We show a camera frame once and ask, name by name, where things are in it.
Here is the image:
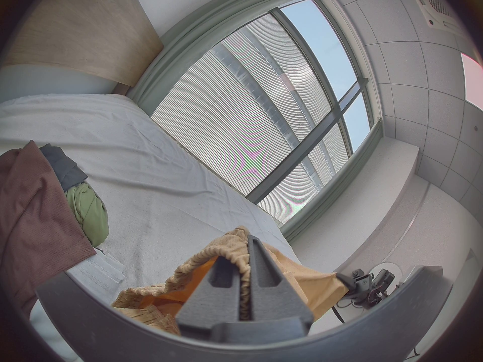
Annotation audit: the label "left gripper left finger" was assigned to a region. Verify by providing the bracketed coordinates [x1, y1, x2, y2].
[175, 257, 242, 335]

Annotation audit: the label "tan shorts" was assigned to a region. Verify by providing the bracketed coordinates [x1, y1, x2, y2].
[111, 225, 349, 335]

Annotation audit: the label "white ceiling air vent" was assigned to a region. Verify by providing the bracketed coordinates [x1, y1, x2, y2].
[400, 0, 466, 38]

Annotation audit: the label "grey-green curtain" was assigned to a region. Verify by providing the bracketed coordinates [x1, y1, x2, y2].
[281, 125, 383, 242]
[126, 0, 325, 116]

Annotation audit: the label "bed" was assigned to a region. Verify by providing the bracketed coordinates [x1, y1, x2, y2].
[0, 0, 340, 362]

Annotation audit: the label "black garment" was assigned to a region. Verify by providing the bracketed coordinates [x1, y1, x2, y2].
[39, 145, 88, 191]

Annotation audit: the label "brown garment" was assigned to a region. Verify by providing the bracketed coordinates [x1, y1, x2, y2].
[0, 140, 97, 316]

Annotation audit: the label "green garment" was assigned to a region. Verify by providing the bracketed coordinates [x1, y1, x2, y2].
[65, 183, 110, 247]

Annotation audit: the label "window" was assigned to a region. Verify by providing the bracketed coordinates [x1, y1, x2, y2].
[149, 0, 382, 225]

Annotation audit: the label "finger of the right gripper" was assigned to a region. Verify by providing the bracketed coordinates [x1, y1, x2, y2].
[337, 272, 357, 292]

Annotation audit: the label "round wall mirror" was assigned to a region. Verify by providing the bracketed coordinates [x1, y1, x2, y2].
[367, 261, 406, 304]

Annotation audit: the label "pale blue garment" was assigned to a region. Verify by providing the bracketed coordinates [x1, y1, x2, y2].
[29, 247, 126, 362]

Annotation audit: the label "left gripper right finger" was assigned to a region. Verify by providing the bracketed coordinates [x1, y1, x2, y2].
[247, 234, 314, 335]

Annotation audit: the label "ceiling light panel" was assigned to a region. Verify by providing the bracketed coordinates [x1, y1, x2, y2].
[460, 51, 483, 111]

